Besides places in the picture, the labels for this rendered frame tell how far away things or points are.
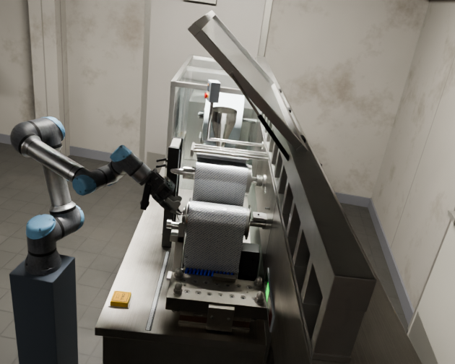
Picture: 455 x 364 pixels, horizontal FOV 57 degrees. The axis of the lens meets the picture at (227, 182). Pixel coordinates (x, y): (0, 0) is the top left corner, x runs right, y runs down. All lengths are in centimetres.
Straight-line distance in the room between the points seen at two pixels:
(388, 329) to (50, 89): 473
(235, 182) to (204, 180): 14
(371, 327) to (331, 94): 391
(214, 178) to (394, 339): 108
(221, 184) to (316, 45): 307
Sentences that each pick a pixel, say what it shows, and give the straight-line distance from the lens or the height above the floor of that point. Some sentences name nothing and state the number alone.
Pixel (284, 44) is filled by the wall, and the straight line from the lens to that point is 472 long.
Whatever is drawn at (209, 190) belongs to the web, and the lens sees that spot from 189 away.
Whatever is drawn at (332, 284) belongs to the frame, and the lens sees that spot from 84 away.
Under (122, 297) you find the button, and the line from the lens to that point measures 184.
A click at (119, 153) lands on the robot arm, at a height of 151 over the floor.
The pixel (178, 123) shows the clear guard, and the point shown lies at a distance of 263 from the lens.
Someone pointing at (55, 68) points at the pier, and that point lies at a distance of 524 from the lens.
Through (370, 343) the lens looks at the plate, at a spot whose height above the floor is 144.
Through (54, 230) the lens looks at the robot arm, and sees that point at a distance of 197.
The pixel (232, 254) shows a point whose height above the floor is 112.
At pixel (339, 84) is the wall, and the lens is 480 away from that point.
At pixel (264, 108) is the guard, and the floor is 179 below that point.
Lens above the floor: 211
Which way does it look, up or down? 24 degrees down
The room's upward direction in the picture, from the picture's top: 8 degrees clockwise
